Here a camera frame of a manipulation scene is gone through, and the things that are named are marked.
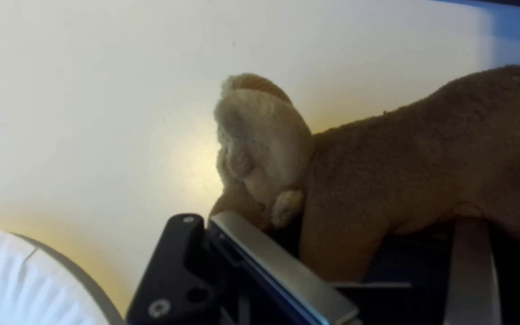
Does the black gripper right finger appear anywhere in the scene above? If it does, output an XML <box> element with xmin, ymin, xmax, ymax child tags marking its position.
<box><xmin>445</xmin><ymin>219</ymin><xmax>502</xmax><ymax>325</ymax></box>

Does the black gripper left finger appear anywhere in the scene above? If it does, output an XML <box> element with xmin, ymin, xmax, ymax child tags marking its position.
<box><xmin>210</xmin><ymin>212</ymin><xmax>362</xmax><ymax>325</ymax></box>

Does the brown toy moose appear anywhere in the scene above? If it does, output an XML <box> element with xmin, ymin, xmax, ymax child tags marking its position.
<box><xmin>214</xmin><ymin>66</ymin><xmax>520</xmax><ymax>282</ymax></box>

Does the white paper plate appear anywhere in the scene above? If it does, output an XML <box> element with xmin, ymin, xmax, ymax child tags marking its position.
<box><xmin>0</xmin><ymin>230</ymin><xmax>125</xmax><ymax>325</ymax></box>

